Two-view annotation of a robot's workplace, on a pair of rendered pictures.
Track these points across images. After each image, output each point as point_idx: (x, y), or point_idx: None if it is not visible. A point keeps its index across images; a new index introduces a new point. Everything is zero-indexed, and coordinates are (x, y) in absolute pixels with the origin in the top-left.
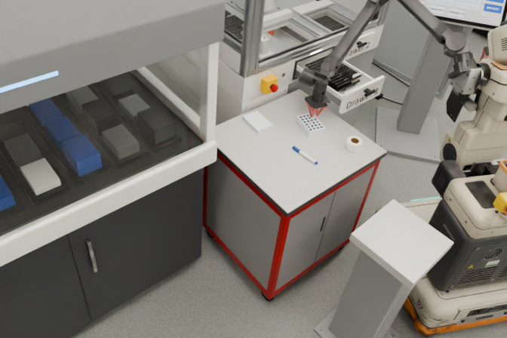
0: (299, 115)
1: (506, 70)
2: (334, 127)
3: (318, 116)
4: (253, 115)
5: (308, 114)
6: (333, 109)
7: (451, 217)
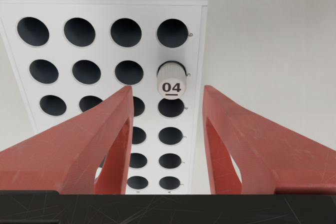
0: (18, 6)
1: None
2: (305, 125)
3: None
4: None
5: (149, 20)
6: None
7: None
